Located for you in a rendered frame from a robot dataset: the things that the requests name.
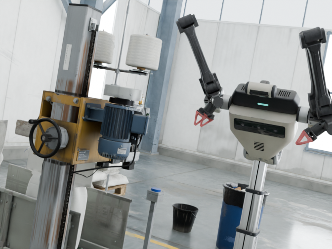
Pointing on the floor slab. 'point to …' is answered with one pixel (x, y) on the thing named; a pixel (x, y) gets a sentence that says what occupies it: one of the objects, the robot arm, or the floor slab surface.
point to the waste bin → (232, 213)
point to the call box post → (149, 225)
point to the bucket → (184, 217)
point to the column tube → (48, 190)
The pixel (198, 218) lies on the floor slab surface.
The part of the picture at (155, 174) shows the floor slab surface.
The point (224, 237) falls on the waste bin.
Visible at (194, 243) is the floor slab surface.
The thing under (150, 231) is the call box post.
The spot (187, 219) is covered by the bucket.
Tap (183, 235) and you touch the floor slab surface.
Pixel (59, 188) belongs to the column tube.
